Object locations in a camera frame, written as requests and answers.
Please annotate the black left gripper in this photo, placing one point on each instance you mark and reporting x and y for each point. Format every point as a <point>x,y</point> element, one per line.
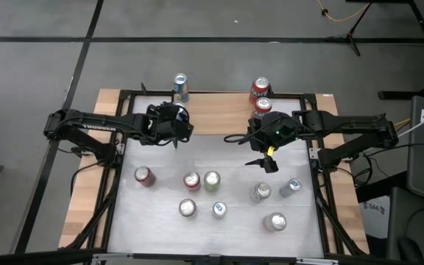
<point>164,127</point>

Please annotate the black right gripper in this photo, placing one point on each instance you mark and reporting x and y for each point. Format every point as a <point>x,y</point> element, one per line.
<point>274,132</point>

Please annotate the blue silver Red Bull can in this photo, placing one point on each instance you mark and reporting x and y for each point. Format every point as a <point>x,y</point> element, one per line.
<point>182,115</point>
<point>180,80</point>
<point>294,184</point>
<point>219,209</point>

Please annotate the silver Diet Coke can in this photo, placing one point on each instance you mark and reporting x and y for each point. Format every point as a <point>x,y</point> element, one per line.
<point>187,207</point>
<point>277,221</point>
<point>262,190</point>

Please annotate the green Sanzo can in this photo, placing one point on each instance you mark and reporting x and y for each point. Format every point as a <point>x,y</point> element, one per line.
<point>212,179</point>

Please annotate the red Coca-Cola can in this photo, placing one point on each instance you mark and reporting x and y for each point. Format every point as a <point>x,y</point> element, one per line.
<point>143,173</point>

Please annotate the orange-red Fanta can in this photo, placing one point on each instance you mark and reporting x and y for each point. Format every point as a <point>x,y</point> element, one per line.
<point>191,179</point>
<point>263,104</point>
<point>260,84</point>

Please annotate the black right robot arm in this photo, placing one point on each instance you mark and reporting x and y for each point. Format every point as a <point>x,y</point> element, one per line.
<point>344,123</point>

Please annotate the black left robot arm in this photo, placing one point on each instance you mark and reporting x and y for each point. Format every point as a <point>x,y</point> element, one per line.
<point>98,123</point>

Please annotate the yellow tape tag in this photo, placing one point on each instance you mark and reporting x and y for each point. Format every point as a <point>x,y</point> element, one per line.
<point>271,151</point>

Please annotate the wooden shelf with black legs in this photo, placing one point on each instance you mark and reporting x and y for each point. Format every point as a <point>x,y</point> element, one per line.
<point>219,117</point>

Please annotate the white printed box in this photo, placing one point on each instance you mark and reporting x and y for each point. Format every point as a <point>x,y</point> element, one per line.
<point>375,221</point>

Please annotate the yellow power plug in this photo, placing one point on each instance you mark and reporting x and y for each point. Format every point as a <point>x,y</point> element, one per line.
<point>403,122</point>

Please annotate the black tripod stand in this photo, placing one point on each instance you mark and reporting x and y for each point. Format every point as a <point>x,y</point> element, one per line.
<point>350,37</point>

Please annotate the dark grey desk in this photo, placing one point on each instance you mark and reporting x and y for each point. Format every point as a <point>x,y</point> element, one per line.
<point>410,221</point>

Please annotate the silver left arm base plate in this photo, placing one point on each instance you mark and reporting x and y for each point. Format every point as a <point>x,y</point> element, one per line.
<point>121,148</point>

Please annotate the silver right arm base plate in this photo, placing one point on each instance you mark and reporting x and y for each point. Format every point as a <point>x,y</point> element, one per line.
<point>313,153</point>

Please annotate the silver metal bracket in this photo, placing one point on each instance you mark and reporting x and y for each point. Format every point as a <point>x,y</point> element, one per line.
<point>112,256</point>
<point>317,261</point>

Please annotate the black desk frame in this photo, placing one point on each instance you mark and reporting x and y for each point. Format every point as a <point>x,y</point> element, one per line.
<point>396,95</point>

